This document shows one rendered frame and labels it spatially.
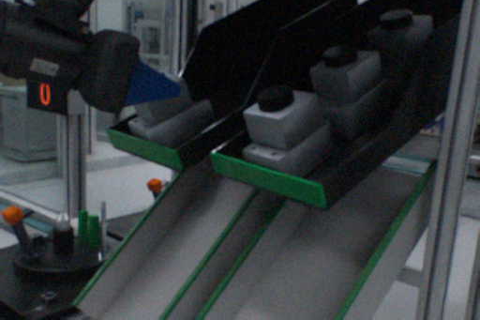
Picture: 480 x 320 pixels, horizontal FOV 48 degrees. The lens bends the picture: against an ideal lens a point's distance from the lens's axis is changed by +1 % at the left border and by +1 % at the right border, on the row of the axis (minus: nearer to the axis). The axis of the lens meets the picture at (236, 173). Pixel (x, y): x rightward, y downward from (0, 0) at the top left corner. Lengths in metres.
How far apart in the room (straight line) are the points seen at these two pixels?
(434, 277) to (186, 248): 0.27
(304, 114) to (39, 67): 0.22
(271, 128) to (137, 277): 0.29
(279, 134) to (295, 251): 0.18
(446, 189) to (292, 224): 0.16
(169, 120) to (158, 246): 0.18
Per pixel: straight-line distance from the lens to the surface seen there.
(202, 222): 0.63
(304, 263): 0.55
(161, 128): 0.53
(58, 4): 0.47
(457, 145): 0.49
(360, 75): 0.48
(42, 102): 1.02
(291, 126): 0.42
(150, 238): 0.65
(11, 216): 0.78
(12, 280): 0.82
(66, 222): 0.83
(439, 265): 0.51
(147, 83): 0.49
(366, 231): 0.54
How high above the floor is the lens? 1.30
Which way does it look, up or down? 13 degrees down
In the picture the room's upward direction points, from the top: 3 degrees clockwise
